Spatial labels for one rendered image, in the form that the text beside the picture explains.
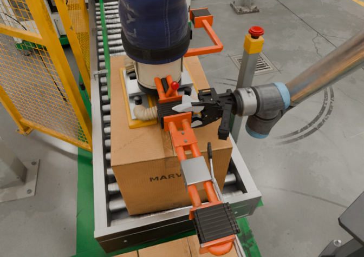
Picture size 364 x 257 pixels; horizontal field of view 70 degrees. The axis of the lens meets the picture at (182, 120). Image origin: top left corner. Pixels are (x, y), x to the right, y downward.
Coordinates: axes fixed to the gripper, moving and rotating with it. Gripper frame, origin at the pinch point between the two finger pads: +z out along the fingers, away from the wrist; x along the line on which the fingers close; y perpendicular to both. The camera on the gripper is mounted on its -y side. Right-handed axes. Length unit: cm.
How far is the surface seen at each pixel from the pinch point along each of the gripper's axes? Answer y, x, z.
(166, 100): 5.9, 2.2, 1.7
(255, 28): 48, -4, -49
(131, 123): 11.1, -11.2, 13.4
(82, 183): 50, -109, 55
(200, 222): -31.8, 3.2, 2.6
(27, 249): 14, -109, 87
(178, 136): -7.9, 1.8, 1.3
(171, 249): -21, -53, 7
